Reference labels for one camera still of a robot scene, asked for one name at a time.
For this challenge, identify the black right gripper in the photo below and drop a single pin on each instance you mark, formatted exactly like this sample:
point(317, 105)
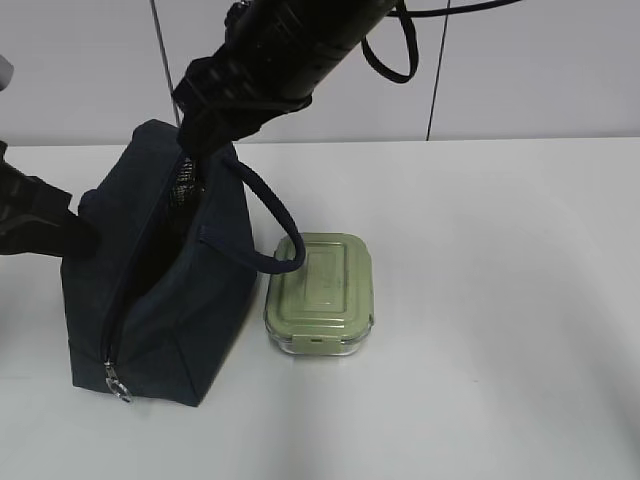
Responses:
point(221, 103)

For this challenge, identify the green lidded glass container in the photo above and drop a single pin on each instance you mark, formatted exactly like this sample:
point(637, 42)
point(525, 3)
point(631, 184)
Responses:
point(326, 307)

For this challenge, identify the dark blue lunch bag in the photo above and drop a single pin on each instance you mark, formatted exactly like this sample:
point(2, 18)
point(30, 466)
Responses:
point(153, 313)

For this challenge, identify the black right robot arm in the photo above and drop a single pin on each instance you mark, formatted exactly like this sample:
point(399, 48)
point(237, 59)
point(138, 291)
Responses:
point(274, 56)

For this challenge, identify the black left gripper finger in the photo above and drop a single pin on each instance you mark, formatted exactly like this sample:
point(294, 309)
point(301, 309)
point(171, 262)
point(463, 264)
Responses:
point(35, 218)

